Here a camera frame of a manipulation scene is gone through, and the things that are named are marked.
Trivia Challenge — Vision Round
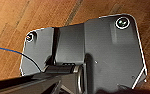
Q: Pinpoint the grey robot torso column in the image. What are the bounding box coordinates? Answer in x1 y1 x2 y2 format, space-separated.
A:
0 64 85 94

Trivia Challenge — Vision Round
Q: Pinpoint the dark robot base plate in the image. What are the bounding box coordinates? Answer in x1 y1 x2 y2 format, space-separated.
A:
20 13 149 92

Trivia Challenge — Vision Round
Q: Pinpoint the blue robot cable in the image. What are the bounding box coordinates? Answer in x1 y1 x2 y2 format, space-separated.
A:
0 45 44 73

